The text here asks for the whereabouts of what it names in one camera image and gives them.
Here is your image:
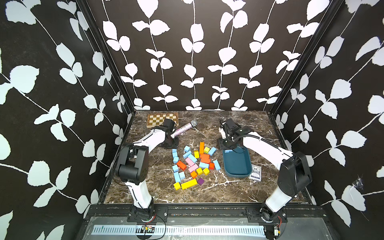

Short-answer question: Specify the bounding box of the light blue long block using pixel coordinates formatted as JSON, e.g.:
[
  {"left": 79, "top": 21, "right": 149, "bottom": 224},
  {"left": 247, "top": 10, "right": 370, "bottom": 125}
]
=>
[{"left": 172, "top": 149, "right": 178, "bottom": 158}]

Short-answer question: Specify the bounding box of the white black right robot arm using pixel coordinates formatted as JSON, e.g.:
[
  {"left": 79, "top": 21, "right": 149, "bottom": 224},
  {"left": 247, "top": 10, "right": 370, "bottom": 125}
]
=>
[{"left": 218, "top": 119, "right": 313, "bottom": 223}]

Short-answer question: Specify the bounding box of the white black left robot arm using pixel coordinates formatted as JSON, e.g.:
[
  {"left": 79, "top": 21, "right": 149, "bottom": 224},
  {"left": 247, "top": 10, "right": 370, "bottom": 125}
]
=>
[{"left": 116, "top": 124, "right": 179, "bottom": 222}]

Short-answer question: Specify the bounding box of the light blue thin block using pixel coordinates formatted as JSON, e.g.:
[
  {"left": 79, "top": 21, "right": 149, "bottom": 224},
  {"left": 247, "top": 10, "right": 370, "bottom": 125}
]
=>
[{"left": 183, "top": 151, "right": 192, "bottom": 159}]

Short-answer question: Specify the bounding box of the light blue angled block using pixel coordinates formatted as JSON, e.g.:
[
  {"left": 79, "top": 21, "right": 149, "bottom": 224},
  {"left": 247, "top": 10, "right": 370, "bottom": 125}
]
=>
[{"left": 188, "top": 154, "right": 197, "bottom": 163}]

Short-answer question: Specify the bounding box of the dark teal plastic tray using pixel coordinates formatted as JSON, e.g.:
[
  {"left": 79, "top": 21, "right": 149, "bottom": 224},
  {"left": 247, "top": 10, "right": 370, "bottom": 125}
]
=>
[{"left": 223, "top": 147, "right": 252, "bottom": 179}]

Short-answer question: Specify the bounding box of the wooden chessboard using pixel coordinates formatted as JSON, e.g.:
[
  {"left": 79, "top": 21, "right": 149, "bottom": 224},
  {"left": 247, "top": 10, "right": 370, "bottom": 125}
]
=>
[{"left": 147, "top": 112, "right": 179, "bottom": 129}]

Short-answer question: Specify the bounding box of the red block left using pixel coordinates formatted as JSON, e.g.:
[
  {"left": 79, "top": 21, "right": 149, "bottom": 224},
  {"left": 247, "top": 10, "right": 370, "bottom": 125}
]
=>
[{"left": 177, "top": 161, "right": 187, "bottom": 171}]

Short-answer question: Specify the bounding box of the red block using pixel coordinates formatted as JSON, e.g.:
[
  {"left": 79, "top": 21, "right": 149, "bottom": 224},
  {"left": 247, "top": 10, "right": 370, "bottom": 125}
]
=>
[
  {"left": 201, "top": 159, "right": 211, "bottom": 164},
  {"left": 177, "top": 161, "right": 187, "bottom": 171},
  {"left": 200, "top": 154, "right": 210, "bottom": 159}
]

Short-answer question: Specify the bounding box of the pink block upper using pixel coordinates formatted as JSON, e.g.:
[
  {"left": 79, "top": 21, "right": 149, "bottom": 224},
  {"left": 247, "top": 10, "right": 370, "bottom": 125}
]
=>
[{"left": 185, "top": 158, "right": 195, "bottom": 167}]

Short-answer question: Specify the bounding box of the pink block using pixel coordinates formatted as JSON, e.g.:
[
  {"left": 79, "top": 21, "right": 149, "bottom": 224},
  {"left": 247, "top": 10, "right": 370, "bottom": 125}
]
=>
[
  {"left": 188, "top": 164, "right": 199, "bottom": 173},
  {"left": 185, "top": 158, "right": 195, "bottom": 167}
]

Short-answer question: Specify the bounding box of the yellow block upper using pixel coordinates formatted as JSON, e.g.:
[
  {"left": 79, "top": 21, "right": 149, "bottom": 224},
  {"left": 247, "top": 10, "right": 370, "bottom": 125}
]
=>
[{"left": 194, "top": 151, "right": 200, "bottom": 159}]

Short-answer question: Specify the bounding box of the purple glitter microphone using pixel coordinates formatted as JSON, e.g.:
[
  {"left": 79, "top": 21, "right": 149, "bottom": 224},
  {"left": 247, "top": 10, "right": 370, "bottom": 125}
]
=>
[{"left": 171, "top": 120, "right": 198, "bottom": 138}]

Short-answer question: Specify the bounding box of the tall orange block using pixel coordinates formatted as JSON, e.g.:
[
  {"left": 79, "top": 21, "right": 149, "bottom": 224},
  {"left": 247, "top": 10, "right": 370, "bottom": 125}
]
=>
[{"left": 199, "top": 142, "right": 205, "bottom": 155}]

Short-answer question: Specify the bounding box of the pink block lower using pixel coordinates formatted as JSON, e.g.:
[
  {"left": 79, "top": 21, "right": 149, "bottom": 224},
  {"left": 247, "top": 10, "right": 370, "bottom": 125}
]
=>
[{"left": 188, "top": 164, "right": 199, "bottom": 173}]

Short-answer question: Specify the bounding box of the orange cube lower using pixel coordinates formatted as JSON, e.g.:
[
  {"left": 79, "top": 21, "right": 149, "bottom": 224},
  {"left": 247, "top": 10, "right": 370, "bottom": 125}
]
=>
[{"left": 191, "top": 171, "right": 198, "bottom": 179}]

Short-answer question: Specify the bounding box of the playing card box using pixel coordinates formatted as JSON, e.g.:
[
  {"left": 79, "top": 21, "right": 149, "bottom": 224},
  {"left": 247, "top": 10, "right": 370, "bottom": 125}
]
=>
[{"left": 249, "top": 165, "right": 262, "bottom": 182}]

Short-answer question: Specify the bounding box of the small yellow cube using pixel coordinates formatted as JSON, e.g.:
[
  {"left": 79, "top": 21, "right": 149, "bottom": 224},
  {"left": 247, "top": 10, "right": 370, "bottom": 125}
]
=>
[{"left": 174, "top": 182, "right": 182, "bottom": 191}]

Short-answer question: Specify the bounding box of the long yellow block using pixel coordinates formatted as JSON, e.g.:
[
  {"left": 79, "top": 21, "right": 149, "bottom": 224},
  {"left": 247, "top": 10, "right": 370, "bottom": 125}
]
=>
[{"left": 181, "top": 179, "right": 198, "bottom": 190}]

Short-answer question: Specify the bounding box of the purple cube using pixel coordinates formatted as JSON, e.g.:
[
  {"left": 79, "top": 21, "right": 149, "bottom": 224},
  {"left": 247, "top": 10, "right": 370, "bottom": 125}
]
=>
[{"left": 197, "top": 178, "right": 205, "bottom": 186}]

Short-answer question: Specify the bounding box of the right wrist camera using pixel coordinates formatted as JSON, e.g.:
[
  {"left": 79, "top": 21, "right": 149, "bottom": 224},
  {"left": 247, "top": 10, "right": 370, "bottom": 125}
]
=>
[{"left": 221, "top": 119, "right": 241, "bottom": 136}]

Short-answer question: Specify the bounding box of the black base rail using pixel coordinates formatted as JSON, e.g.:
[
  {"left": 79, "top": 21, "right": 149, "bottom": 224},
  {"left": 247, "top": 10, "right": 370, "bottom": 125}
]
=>
[{"left": 86, "top": 203, "right": 327, "bottom": 225}]

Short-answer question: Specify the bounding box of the white slotted cable duct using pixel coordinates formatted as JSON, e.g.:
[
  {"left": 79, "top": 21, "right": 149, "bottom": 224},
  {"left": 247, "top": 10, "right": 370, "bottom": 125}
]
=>
[{"left": 91, "top": 225, "right": 265, "bottom": 237}]

